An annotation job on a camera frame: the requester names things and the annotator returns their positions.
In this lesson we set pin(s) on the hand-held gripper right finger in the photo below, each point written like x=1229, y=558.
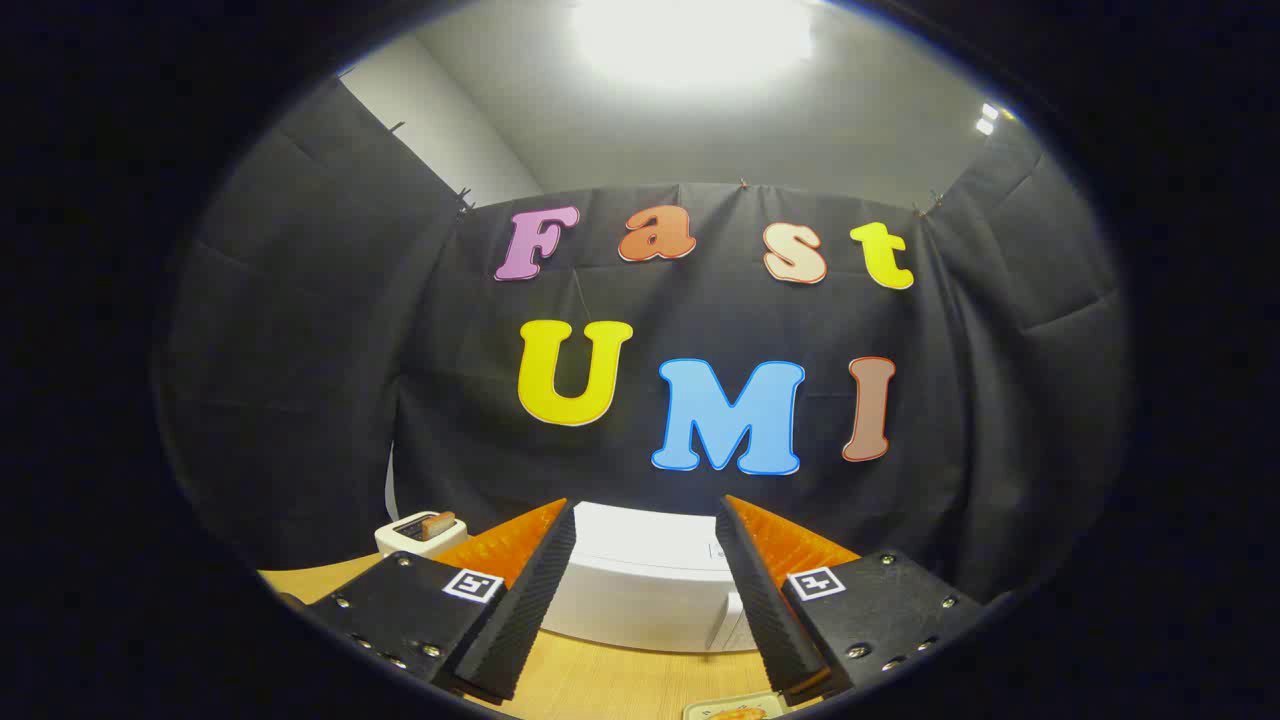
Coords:
x=765, y=600

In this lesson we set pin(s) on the cream rectangular plate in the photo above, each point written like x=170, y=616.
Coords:
x=700, y=711

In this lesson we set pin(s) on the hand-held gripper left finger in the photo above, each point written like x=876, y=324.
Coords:
x=530, y=600

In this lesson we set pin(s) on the white microwave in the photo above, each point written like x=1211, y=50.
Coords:
x=640, y=590

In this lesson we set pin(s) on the toast slice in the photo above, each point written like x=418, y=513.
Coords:
x=438, y=525

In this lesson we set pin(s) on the golden bread bun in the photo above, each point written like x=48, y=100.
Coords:
x=740, y=714

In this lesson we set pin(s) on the cream toaster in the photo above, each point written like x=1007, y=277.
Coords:
x=395, y=540

